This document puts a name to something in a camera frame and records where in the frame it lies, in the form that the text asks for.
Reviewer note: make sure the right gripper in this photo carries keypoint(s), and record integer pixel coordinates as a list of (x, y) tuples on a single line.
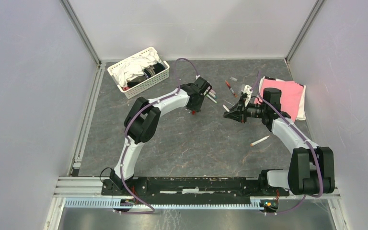
[(239, 112)]

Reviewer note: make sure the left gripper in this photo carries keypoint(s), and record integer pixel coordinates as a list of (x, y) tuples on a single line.
[(197, 109)]

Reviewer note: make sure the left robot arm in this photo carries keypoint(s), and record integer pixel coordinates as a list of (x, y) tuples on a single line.
[(143, 118)]

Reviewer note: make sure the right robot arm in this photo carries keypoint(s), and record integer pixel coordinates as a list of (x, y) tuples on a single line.
[(311, 169)]

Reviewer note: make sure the brown pen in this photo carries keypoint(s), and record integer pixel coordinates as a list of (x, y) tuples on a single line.
[(231, 89)]

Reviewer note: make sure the dark cloth in basket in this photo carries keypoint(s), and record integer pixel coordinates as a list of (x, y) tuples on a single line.
[(153, 70)]

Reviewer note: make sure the white cloth under pink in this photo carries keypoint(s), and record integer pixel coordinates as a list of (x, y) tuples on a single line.
[(302, 108)]

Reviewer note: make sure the white plastic basket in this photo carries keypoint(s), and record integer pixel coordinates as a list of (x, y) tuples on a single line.
[(140, 84)]

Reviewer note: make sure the white cloth in basket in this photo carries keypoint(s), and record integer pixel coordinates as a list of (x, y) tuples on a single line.
[(133, 67)]

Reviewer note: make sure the white cable duct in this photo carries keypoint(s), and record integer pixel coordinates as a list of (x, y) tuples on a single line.
[(118, 203)]

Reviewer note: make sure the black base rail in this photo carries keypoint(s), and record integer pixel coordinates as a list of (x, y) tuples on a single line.
[(191, 190)]

